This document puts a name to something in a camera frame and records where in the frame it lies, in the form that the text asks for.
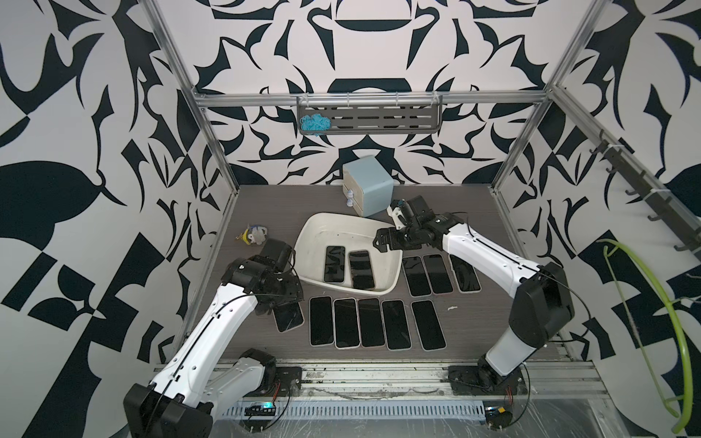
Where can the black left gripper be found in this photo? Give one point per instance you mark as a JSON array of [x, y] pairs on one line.
[[292, 291]]

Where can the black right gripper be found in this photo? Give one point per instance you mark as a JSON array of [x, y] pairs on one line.
[[390, 238]]

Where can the beige case smartphone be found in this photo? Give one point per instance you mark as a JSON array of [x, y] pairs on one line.
[[288, 317]]

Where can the dark smartphone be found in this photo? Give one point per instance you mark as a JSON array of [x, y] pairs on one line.
[[416, 277], [396, 325]]

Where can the grey edge smartphone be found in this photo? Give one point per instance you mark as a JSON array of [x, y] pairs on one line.
[[321, 321]]

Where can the white plastic storage tub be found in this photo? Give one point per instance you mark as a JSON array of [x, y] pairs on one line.
[[354, 234]]

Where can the pink case smartphone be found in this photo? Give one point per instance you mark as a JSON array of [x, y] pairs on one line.
[[466, 278]]

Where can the slim black smartphone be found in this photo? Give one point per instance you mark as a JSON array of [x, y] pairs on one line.
[[428, 325]]

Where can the white case smartphone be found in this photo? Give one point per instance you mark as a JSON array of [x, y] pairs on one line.
[[346, 324]]

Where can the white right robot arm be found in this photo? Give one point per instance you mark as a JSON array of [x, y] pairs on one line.
[[542, 300]]

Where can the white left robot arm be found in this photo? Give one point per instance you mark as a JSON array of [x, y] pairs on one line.
[[184, 399]]

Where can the small yellow white toy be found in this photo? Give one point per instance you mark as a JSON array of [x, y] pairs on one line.
[[254, 235]]

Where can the blue mini drawer cabinet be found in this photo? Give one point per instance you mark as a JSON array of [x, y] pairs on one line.
[[367, 186]]

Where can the left green-lit circuit board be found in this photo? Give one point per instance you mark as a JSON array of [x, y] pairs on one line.
[[266, 409]]

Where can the blue crumpled cloth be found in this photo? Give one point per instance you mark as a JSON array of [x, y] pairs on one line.
[[315, 124]]

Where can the right small circuit board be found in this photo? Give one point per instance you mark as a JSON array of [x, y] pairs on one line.
[[498, 418]]

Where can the green hoop tube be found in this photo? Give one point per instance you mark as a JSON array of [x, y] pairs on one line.
[[652, 331]]

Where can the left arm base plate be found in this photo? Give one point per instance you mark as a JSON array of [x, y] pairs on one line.
[[287, 382]]

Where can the grey slotted wall rack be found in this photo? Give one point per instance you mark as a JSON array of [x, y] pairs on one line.
[[366, 115]]

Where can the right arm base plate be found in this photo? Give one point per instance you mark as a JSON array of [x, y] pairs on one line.
[[471, 381]]

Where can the white slotted cable duct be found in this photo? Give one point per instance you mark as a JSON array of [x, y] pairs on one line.
[[473, 411]]

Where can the black wall hook rail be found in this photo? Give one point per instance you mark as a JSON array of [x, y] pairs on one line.
[[643, 186]]

